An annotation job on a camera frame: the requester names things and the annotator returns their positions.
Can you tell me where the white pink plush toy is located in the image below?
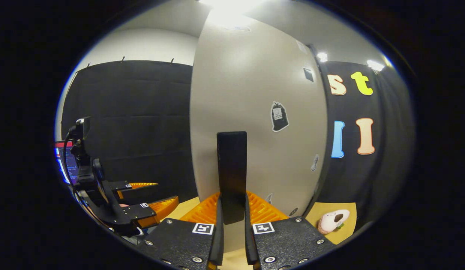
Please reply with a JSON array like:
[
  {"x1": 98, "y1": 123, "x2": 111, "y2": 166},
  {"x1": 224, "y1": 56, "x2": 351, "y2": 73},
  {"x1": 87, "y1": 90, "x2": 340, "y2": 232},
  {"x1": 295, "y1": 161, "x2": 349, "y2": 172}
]
[{"x1": 317, "y1": 209, "x2": 350, "y2": 235}]

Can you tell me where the large ceiling light panel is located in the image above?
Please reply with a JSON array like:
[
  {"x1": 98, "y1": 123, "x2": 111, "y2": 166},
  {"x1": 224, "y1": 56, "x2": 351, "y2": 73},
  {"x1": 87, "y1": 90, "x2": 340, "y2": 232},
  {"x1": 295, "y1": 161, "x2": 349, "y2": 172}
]
[{"x1": 199, "y1": 0, "x2": 265, "y2": 14}]

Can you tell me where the computer monitor screen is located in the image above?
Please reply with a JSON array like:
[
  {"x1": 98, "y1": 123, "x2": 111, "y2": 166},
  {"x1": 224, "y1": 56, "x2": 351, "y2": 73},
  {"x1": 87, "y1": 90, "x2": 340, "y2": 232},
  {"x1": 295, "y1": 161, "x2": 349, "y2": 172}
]
[{"x1": 54, "y1": 141, "x2": 80, "y2": 185}]

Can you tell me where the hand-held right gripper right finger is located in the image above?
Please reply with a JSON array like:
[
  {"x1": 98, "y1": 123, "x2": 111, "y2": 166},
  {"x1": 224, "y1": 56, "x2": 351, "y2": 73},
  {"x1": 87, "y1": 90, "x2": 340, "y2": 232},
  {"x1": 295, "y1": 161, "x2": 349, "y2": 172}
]
[{"x1": 244, "y1": 192, "x2": 336, "y2": 270}]

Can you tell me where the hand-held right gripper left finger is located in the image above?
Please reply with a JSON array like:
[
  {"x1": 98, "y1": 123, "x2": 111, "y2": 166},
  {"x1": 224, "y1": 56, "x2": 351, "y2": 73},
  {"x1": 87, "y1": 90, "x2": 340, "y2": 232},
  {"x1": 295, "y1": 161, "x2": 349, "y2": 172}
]
[{"x1": 135, "y1": 192, "x2": 224, "y2": 270}]

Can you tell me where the beige cabinet door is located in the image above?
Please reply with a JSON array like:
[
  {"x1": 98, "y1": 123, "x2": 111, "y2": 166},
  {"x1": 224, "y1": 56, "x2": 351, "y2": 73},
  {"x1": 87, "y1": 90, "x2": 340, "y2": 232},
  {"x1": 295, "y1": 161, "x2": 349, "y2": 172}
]
[{"x1": 189, "y1": 7, "x2": 329, "y2": 254}]

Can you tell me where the black backdrop cloth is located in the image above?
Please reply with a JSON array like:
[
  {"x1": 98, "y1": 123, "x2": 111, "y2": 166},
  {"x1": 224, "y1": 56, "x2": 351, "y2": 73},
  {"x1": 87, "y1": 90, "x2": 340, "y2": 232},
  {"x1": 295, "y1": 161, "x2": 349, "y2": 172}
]
[{"x1": 61, "y1": 60, "x2": 415, "y2": 233}]

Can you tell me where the black cabinet door handle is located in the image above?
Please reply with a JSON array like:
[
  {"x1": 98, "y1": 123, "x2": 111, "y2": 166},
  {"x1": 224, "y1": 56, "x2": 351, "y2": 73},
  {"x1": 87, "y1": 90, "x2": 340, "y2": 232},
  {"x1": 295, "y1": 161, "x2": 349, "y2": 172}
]
[{"x1": 217, "y1": 131, "x2": 248, "y2": 225}]

